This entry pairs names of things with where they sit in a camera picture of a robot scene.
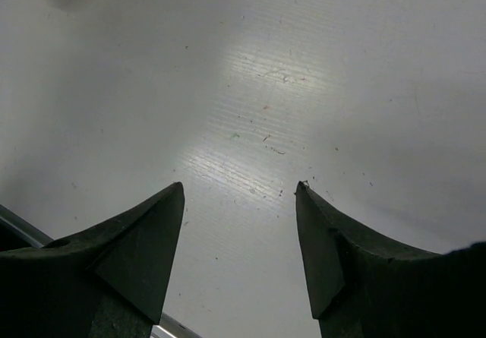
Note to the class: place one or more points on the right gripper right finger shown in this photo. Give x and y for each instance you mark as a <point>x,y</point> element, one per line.
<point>364,284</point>

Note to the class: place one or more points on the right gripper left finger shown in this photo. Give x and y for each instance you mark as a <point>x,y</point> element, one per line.
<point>95,277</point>

